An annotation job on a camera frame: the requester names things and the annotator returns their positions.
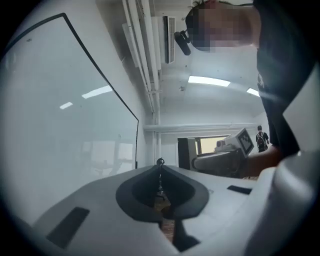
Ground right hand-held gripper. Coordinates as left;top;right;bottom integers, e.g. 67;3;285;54
191;127;255;179

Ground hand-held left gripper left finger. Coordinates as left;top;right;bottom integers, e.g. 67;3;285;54
32;164;180;256

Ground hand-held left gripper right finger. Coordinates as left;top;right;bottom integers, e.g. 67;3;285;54
161;164;262;256

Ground person's right forearm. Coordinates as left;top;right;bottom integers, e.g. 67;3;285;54
246;144;285;179

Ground white horizontal pipe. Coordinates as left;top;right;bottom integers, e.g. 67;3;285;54
143;122;259;133

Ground short ceiling light panel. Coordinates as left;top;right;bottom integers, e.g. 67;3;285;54
246;87;261;98

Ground long ceiling light panel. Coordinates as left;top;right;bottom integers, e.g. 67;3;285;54
187;75;231;88

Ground person in black clothing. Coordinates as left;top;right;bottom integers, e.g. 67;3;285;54
252;0;316;156

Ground white ceiling pipe run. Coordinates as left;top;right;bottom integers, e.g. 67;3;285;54
121;0;162;115

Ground person's head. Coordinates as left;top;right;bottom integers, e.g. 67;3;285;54
185;0;261;53

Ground white air conditioner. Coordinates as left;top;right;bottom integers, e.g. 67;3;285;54
150;15;177;65

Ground black head-worn camera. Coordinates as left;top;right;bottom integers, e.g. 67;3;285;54
173;29;192;57

